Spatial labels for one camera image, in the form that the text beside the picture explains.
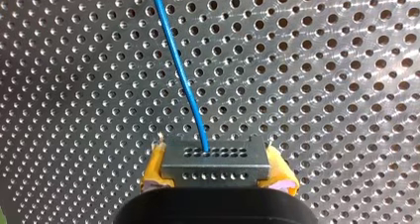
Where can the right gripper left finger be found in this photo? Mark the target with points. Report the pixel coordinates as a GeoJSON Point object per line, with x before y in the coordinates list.
{"type": "Point", "coordinates": [154, 171]}

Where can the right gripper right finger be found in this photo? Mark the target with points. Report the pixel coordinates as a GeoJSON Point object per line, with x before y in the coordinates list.
{"type": "Point", "coordinates": [282, 174]}

